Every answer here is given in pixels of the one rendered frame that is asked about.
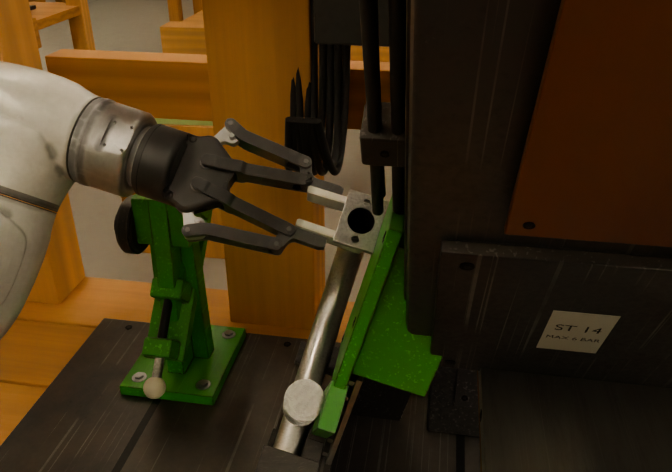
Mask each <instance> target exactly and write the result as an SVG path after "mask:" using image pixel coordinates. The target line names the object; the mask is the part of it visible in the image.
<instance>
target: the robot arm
mask: <svg viewBox="0 0 672 472"><path fill-rule="evenodd" d="M222 145H229V146H232V147H235V146H237V145H238V146H240V147H241V148H243V149H244V150H246V151H248V152H251V153H253V154H256V155H258V156H260V157H263V158H265V159H267V160H270V161H272V162H274V163H277V164H279V165H281V166H284V167H286V168H288V169H291V170H293V171H289V170H283V169H278V168H272V167H266V166H261V165H255V164H249V163H246V162H245V161H242V160H237V159H232V158H231V157H230V155H229V154H228V153H227V151H226V150H225V148H224V147H223V146H222ZM294 171H295V172H294ZM75 182H78V183H79V184H81V185H84V186H90V187H93V188H96V189H99V190H102V191H105V192H108V193H111V194H115V195H118V196H121V197H129V196H131V195H132V194H134V193H136V194H137V195H140V196H143V197H146V198H149V199H152V200H155V201H158V202H161V203H165V204H168V205H171V206H173V207H174V208H176V209H177V210H178V212H179V213H181V214H182V215H183V225H184V226H183V227H182V229H181V232H182V234H183V236H184V237H185V239H186V240H187V241H188V242H198V241H207V240H210V241H214V242H219V243H223V244H228V245H232V246H236V247H241V248H245V249H250V250H254V251H259V252H263V253H268V254H272V255H280V254H281V253H282V252H283V250H284V249H285V248H286V246H287V245H288V244H290V243H292V242H295V243H299V244H301V245H304V246H307V247H310V248H313V249H316V250H324V248H325V245H326V243H328V244H331V245H334V246H337V247H340V248H343V249H346V250H349V251H351V252H354V253H357V254H360V253H361V252H362V251H359V250H356V249H353V248H350V247H346V246H343V245H340V244H337V243H334V242H333V238H334V235H335V232H336V231H335V230H332V229H329V228H326V227H323V226H320V225H317V224H314V223H311V222H308V221H305V220H302V219H297V221H296V224H295V226H294V225H293V224H291V223H289V222H287V221H285V220H283V219H281V218H279V217H277V216H275V215H273V214H271V213H269V212H267V211H265V210H262V209H260V208H258V207H256V206H254V205H252V204H250V203H248V202H246V201H244V200H242V199H240V198H238V197H236V196H235V195H234V194H232V193H230V188H231V187H232V185H233V184H234V183H235V182H239V183H245V182H248V183H254V184H259V185H265V186H270V187H276V188H282V189H287V190H293V191H299V192H304V193H307V201H310V202H313V203H316V204H319V205H323V206H326V207H329V208H332V209H335V210H339V211H343V208H344V205H345V202H346V199H347V197H346V196H343V195H342V194H343V191H344V188H342V187H341V186H340V185H337V184H333V183H330V182H327V181H324V180H320V179H317V178H315V177H314V176H313V174H312V160H311V158H310V157H308V156H306V155H304V154H301V153H299V152H297V151H294V150H292V149H290V148H287V147H285V146H282V145H280V144H278V143H275V142H273V141H271V140H268V139H266V138H264V137H261V136H259V135H257V134H254V133H252V132H250V131H247V130H246V129H245V128H244V127H242V126H241V125H240V124H239V123H238V122H237V121H236V120H235V119H233V118H228V119H226V121H225V127H224V128H223V129H222V130H220V131H219V132H218V133H217V134H216V135H215V136H195V135H193V134H190V133H187V132H184V131H181V130H178V129H175V128H172V127H169V126H166V125H163V124H157V122H156V120H155V118H154V116H153V115H152V114H151V113H148V112H145V111H142V110H139V109H136V108H133V107H130V106H126V105H123V104H120V103H117V102H115V101H114V100H111V99H108V98H102V97H100V96H97V95H95V94H93V93H91V92H90V91H88V90H86V89H85V88H84V87H82V86H81V85H79V84H78V83H75V82H73V81H71V80H69V79H66V78H64V77H61V76H58V75H55V74H53V73H50V72H46V71H43V70H40V69H36V68H32V67H28V66H23V65H19V64H14V63H9V62H3V61H0V339H1V338H2V337H3V336H4V335H5V334H6V333H7V331H8V330H9V329H10V327H11V326H12V325H13V323H14V322H15V320H16V319H17V317H18V315H19V314H20V312H21V310H22V308H23V307H24V305H25V302H26V300H27V298H28V296H29V294H30V292H31V290H32V287H33V285H34V283H35V281H36V278H37V276H38V273H39V271H40V268H41V266H42V263H43V260H44V257H45V254H46V251H47V248H48V245H49V242H50V237H51V231H52V227H53V224H54V220H55V217H56V214H57V213H55V212H57V211H58V209H59V207H60V205H61V203H62V201H63V199H64V197H65V196H66V194H67V193H68V191H69V190H70V188H71V187H72V185H73V184H74V183H75ZM1 194H3V195H1ZM4 195H6V196H4ZM7 196H9V197H7ZM10 197H12V198H10ZM13 198H15V199H13ZM16 199H18V200H16ZM19 200H21V201H19ZM22 201H24V202H22ZM25 202H27V203H25ZM28 203H30V204H28ZM31 204H34V205H37V206H40V207H43V208H46V209H49V210H52V211H55V212H52V211H49V210H46V209H43V208H40V207H37V206H34V205H31ZM215 208H219V209H221V210H223V211H225V212H227V213H229V214H233V215H235V216H238V217H240V218H242V219H244V220H246V221H248V222H250V223H252V224H254V225H256V226H258V227H260V228H262V229H264V230H266V231H268V232H270V233H272V234H274V235H276V237H271V236H267V235H262V234H258V233H254V232H249V231H245V230H240V229H236V228H231V227H227V226H222V225H218V224H213V223H205V221H204V220H203V219H202V218H200V217H196V216H194V214H198V213H201V212H205V211H208V210H212V209H215Z"/></svg>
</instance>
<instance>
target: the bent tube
mask: <svg viewBox="0 0 672 472"><path fill-rule="evenodd" d="M364 201H369V202H370V205H369V206H365V205H364V204H363V202H364ZM387 205H388V201H387V200H384V212H383V214H382V215H379V216H377V215H374V214H373V212H372V198H371V195H368V194H365V193H361V192H358V191H355V190H352V189H350V190H349V192H348V196H347V199H346V202H345V205H344V208H343V211H342V214H341V217H340V220H339V223H338V226H337V229H336V232H335V235H334V238H333V242H334V243H337V244H340V245H343V246H346V247H350V248H353V249H356V250H359V251H362V252H361V253H360V254H357V253H354V252H351V251H349V250H346V249H343V248H340V247H337V250H336V253H335V257H334V260H333V263H332V266H331V269H330V273H329V276H328V279H327V282H326V285H325V288H324V291H323V295H322V298H321V301H320V304H319V307H318V310H317V313H316V316H315V319H314V322H313V325H312V328H311V332H310V335H309V338H308V341H307V344H306V347H305V350H304V353H303V356H302V359H301V362H300V365H299V368H298V372H297V375H296V378H295V381H297V380H301V379H309V380H312V381H314V382H316V383H317V384H318V385H319V386H320V387H321V386H322V383H323V380H324V376H325V373H326V370H327V367H328V363H329V360H330V357H331V354H332V350H333V347H334V344H335V341H336V338H337V334H338V331H339V328H340V325H341V321H342V318H343V315H344V312H345V309H346V305H347V302H348V299H349V296H350V293H351V290H352V287H353V284H354V281H355V278H356V275H357V272H358V269H359V266H360V263H361V260H362V257H363V255H364V252H365V253H368V254H373V251H374V248H375V245H376V241H377V238H378V235H379V232H380V228H381V225H382V222H383V219H384V215H385V212H386V209H387ZM351 238H354V239H358V240H359V242H357V243H353V242H352V240H351ZM295 381H294V382H295ZM309 425H310V424H309ZM309 425H306V426H296V425H293V424H292V423H290V422H289V421H288V420H287V419H286V417H285V415H283V418H282V421H281V424H280V427H279V430H278V433H277V436H276V439H275V442H274V445H273V447H274V448H277V449H280V450H283V451H286V452H289V453H292V454H295V455H298V456H300V454H301V451H302V448H303V444H304V441H305V438H306V435H307V431H308V428H309Z"/></svg>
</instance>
